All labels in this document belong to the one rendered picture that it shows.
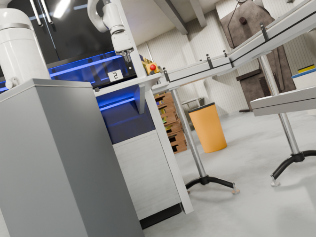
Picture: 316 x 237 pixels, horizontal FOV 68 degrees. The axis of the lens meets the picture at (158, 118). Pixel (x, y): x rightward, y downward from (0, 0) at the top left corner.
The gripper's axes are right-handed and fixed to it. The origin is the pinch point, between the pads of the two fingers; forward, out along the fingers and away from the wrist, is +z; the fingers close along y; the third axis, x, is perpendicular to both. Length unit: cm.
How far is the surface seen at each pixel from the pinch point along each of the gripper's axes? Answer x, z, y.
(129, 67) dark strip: -22.9, -1.2, -3.2
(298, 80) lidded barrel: -146, 52, -239
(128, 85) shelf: 16.8, 16.8, 6.7
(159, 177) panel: -23, 73, 2
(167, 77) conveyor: -33.0, 11.4, -28.6
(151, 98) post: -23.2, 22.5, -10.4
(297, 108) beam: 11, 59, -84
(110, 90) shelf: 16.8, 16.8, 15.7
